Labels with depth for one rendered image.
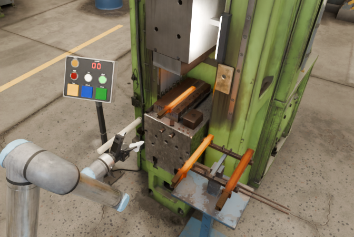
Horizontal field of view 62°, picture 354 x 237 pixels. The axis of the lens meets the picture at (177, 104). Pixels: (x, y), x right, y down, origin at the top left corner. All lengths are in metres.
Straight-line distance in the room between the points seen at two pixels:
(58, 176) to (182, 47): 0.91
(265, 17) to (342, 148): 2.31
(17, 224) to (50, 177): 0.28
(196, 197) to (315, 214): 1.34
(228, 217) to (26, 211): 1.01
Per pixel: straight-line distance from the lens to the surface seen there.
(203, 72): 2.23
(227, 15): 1.54
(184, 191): 1.80
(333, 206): 2.99
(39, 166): 1.09
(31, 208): 1.27
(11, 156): 1.16
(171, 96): 2.01
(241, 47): 1.60
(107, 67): 2.02
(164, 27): 1.64
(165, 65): 1.74
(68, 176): 1.10
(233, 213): 1.76
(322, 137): 3.60
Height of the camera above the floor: 2.17
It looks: 37 degrees down
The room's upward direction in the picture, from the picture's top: 3 degrees clockwise
